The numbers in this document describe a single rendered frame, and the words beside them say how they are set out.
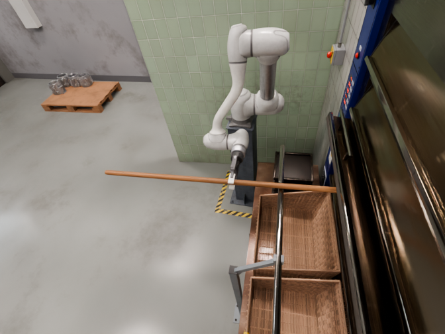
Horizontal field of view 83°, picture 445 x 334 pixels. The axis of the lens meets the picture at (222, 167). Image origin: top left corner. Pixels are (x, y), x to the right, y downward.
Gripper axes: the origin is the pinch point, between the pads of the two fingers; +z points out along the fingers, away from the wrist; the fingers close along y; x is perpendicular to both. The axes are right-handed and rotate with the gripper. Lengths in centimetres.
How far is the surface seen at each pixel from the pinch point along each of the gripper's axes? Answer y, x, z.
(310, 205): 53, -49, -26
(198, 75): 2, 52, -120
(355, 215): -23, -54, 28
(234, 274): 24.7, -6.1, 41.0
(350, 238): -26, -50, 40
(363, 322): -26, -50, 64
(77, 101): 105, 316, -227
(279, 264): 1.1, -27.7, 41.6
